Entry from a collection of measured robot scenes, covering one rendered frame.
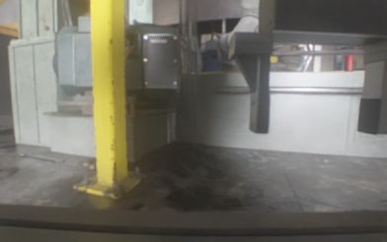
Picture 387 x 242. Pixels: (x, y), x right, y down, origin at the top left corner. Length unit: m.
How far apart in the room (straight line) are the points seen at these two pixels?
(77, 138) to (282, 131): 1.47
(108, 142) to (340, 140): 1.52
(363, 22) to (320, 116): 1.40
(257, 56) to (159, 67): 1.04
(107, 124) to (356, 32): 0.80
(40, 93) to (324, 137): 2.18
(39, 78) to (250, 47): 1.77
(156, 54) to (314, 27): 1.08
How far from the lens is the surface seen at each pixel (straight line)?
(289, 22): 0.22
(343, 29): 0.24
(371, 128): 0.28
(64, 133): 1.57
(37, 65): 1.91
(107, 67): 0.86
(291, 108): 1.58
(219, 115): 1.57
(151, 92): 1.26
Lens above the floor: 0.39
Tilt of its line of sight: 7 degrees down
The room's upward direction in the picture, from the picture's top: 1 degrees clockwise
